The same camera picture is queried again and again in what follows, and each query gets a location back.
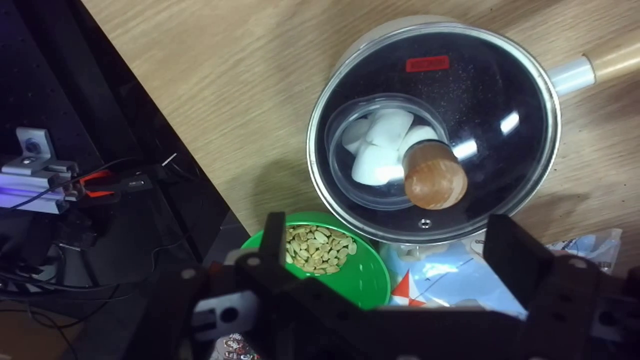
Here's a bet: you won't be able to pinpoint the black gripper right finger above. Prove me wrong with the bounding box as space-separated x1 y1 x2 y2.
483 212 560 316

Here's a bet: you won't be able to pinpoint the white pot with wooden handle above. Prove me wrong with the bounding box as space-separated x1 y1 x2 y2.
305 16 640 245

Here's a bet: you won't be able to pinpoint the white food pieces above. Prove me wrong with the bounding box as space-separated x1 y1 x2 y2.
340 106 442 188

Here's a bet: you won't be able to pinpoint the red handled pliers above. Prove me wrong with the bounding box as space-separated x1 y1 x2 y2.
72 165 146 201

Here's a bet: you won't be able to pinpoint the blue white plastic packet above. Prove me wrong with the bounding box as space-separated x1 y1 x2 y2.
383 226 627 319

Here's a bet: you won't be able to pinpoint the green plastic bowl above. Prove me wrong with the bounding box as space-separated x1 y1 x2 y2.
240 209 394 312

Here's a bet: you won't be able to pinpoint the glass lid with wooden knob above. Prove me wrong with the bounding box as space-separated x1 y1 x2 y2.
306 18 560 243

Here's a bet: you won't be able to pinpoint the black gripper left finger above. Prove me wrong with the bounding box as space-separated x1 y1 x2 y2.
256 209 291 277

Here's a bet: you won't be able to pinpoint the beige snack pieces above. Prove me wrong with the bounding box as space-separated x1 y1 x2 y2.
284 224 359 275

